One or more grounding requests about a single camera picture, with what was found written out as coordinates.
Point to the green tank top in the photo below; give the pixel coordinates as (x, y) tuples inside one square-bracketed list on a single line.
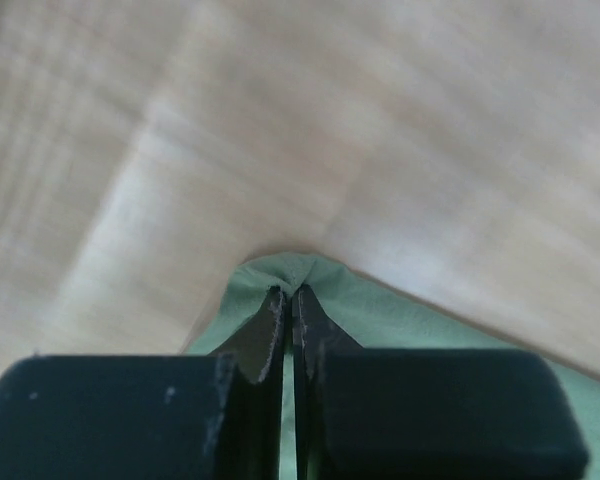
[(375, 316)]

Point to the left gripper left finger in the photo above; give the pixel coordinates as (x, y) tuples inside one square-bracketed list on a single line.
[(213, 416)]

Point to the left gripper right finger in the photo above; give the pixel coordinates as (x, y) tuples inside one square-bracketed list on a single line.
[(425, 413)]

